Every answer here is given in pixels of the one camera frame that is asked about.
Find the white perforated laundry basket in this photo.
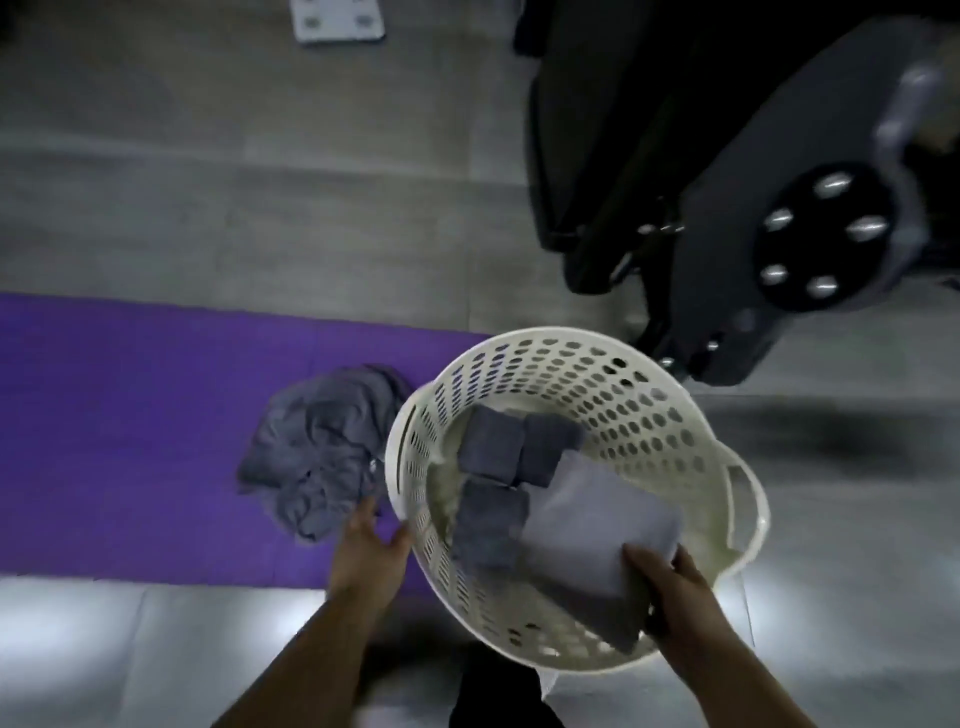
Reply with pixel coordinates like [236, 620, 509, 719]
[383, 326, 772, 673]

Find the purple yoga mat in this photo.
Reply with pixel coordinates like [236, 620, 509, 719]
[0, 292, 498, 595]

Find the person's left forearm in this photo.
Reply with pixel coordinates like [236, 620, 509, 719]
[213, 592, 391, 728]

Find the person's dark trouser leg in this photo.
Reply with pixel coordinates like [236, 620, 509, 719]
[448, 648, 565, 728]

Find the white bathroom scale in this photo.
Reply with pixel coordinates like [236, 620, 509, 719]
[290, 0, 387, 48]

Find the whitish grey towel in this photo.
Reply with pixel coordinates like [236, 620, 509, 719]
[517, 448, 685, 655]

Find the person's right hand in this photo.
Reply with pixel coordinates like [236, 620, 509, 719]
[620, 543, 727, 661]

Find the person's right forearm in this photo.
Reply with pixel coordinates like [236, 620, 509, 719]
[659, 622, 819, 728]

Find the dark grey tagged towel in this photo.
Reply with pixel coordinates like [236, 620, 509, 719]
[455, 404, 528, 485]
[448, 478, 535, 573]
[515, 412, 588, 490]

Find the person's left hand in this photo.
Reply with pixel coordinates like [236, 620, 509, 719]
[326, 496, 414, 610]

